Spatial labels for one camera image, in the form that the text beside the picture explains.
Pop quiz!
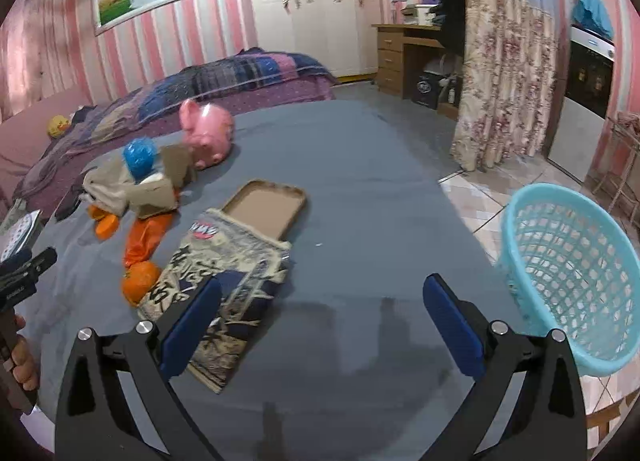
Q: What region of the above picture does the beige crumpled paper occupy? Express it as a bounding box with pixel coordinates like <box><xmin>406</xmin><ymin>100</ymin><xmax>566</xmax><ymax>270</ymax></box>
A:
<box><xmin>82</xmin><ymin>164</ymin><xmax>137</xmax><ymax>215</ymax></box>

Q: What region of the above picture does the orange plastic bag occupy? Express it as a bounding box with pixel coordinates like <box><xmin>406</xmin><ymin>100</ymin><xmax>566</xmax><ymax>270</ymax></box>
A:
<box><xmin>122</xmin><ymin>214</ymin><xmax>179</xmax><ymax>269</ymax></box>

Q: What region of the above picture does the pink piggy bank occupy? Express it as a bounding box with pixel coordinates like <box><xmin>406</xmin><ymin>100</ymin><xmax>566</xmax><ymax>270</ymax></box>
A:
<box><xmin>179</xmin><ymin>98</ymin><xmax>236</xmax><ymax>171</ymax></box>

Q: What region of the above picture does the black box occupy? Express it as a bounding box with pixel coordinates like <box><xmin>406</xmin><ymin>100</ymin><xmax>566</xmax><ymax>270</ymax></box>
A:
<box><xmin>411</xmin><ymin>70</ymin><xmax>443</xmax><ymax>110</ymax></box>

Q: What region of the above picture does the pink striped curtain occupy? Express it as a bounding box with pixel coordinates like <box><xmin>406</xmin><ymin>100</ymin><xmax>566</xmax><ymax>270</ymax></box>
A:
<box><xmin>0</xmin><ymin>0</ymin><xmax>83</xmax><ymax>123</ymax></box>

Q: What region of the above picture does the black phone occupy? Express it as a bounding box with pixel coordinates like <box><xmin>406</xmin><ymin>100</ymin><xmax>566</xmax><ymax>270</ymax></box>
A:
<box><xmin>54</xmin><ymin>196</ymin><xmax>80</xmax><ymax>222</ymax></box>

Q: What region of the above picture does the printed snack bag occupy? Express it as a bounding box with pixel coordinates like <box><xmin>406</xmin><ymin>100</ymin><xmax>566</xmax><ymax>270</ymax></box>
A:
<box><xmin>137</xmin><ymin>208</ymin><xmax>292</xmax><ymax>394</ymax></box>

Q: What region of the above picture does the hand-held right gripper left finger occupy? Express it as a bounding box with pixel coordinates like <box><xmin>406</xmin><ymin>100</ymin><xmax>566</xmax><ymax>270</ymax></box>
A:
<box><xmin>55</xmin><ymin>275</ymin><xmax>223</xmax><ymax>461</ymax></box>

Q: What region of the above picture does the orange fruit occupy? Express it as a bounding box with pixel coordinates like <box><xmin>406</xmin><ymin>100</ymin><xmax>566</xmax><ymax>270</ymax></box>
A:
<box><xmin>121</xmin><ymin>261</ymin><xmax>162</xmax><ymax>307</ymax></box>

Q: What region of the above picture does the patchwork quilt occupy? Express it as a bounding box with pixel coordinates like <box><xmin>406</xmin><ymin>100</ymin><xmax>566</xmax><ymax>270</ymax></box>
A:
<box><xmin>12</xmin><ymin>50</ymin><xmax>336</xmax><ymax>202</ymax></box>

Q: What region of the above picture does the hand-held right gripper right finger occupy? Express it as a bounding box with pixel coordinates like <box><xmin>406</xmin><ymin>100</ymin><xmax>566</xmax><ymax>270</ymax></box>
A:
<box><xmin>422</xmin><ymin>273</ymin><xmax>588</xmax><ymax>461</ymax></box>

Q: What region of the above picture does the floral curtain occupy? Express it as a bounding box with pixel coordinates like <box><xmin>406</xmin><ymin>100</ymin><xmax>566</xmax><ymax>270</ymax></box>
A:
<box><xmin>450</xmin><ymin>0</ymin><xmax>576</xmax><ymax>173</ymax></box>

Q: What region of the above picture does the brown cardboard tray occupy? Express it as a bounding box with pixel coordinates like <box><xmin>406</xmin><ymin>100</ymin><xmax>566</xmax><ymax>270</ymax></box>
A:
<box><xmin>220</xmin><ymin>180</ymin><xmax>308</xmax><ymax>242</ymax></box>

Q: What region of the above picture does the wooden desk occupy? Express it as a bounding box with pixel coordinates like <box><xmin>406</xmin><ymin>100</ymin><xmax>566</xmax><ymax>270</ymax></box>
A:
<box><xmin>372</xmin><ymin>22</ymin><xmax>467</xmax><ymax>120</ymax></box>

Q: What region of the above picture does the teal plastic basket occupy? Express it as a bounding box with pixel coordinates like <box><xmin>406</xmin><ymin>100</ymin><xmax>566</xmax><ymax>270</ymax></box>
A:
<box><xmin>494</xmin><ymin>183</ymin><xmax>640</xmax><ymax>377</ymax></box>

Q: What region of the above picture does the grey blue table cloth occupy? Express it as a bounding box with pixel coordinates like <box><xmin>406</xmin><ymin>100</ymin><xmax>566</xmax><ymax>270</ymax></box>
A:
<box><xmin>17</xmin><ymin>98</ymin><xmax>532</xmax><ymax>461</ymax></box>

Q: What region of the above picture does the purple bed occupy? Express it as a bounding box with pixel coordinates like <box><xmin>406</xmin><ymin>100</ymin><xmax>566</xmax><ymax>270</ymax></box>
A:
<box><xmin>0</xmin><ymin>47</ymin><xmax>340</xmax><ymax>222</ymax></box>

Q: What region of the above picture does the hanging dark cloth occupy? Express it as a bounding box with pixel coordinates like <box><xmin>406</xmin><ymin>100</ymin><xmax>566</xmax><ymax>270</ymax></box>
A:
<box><xmin>442</xmin><ymin>0</ymin><xmax>469</xmax><ymax>58</ymax></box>

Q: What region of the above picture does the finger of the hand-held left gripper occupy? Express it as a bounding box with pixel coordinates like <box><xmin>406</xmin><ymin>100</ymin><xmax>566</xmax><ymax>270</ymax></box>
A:
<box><xmin>14</xmin><ymin>247</ymin><xmax>59</xmax><ymax>278</ymax></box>

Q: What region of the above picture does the yellow duck toy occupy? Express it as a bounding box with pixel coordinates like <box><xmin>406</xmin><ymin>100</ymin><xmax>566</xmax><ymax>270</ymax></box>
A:
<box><xmin>46</xmin><ymin>114</ymin><xmax>71</xmax><ymax>138</ymax></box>

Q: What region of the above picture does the blue mesh ball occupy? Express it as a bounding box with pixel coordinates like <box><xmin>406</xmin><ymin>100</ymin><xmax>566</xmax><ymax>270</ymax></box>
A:
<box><xmin>123</xmin><ymin>138</ymin><xmax>160</xmax><ymax>178</ymax></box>

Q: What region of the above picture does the white wardrobe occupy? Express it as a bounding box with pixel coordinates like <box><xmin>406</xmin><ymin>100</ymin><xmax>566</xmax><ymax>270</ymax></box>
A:
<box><xmin>242</xmin><ymin>0</ymin><xmax>383</xmax><ymax>79</ymax></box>

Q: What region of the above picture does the metal rack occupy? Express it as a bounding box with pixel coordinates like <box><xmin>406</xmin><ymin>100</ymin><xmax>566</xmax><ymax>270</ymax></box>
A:
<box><xmin>587</xmin><ymin>112</ymin><xmax>640</xmax><ymax>237</ymax></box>

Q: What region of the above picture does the white cabinet with dark door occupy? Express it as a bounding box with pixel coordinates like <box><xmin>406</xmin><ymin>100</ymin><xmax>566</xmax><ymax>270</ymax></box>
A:
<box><xmin>546</xmin><ymin>24</ymin><xmax>617</xmax><ymax>183</ymax></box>

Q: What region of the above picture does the person's left hand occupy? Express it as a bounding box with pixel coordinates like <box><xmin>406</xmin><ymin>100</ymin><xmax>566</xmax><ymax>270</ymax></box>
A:
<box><xmin>9</xmin><ymin>313</ymin><xmax>41</xmax><ymax>393</ymax></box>

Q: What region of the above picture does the white printer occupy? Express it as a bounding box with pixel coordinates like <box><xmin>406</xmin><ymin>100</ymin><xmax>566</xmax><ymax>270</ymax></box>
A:
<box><xmin>402</xmin><ymin>4</ymin><xmax>441</xmax><ymax>25</ymax></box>

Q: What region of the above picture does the white printed packet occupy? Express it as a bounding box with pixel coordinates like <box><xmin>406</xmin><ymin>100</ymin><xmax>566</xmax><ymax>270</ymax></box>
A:
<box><xmin>0</xmin><ymin>210</ymin><xmax>44</xmax><ymax>263</ymax></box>

